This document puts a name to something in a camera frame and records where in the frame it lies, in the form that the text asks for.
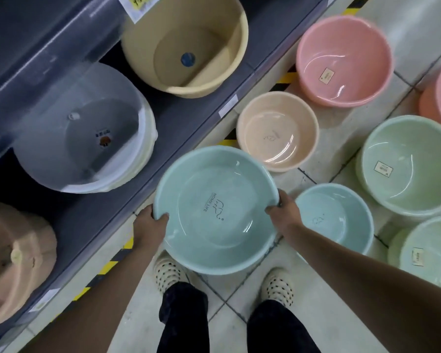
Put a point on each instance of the wide teal elephant-print basin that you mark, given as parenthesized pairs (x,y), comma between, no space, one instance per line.
(242,187)

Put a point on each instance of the beige plastic tub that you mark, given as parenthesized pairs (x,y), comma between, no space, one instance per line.
(220,58)

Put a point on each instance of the peach brown plastic tub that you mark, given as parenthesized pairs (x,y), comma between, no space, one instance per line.
(29,235)

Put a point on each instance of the dark pinstriped trousers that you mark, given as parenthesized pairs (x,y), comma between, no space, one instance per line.
(185,319)

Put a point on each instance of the person's right hand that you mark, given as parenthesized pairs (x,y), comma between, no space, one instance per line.
(284,216)

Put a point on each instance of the dark grey store shelf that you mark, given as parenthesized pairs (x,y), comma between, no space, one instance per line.
(191,119)

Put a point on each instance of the person's cream clog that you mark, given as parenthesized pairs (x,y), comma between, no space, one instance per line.
(169,272)
(277,286)

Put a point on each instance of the white shelf price label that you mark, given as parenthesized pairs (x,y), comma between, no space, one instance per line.
(228,105)
(44,300)
(139,9)

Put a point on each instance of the deep teal elephant-print basin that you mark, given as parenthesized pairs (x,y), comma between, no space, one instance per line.
(345,205)

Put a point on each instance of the translucent white plastic tub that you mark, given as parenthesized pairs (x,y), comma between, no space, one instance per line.
(51,150)

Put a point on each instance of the person's right forearm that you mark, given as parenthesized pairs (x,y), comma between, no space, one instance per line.
(371,286)

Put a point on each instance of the person's left forearm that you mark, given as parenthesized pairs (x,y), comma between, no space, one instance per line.
(88,316)

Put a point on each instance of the person's left hand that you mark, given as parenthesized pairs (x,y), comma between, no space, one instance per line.
(149,231)

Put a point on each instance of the peach elephant-print basin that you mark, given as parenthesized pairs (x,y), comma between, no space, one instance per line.
(301,117)

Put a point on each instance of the person's left cream clog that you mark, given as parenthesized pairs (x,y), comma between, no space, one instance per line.
(169,272)

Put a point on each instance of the person's right cream clog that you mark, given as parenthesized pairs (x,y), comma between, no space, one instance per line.
(277,286)

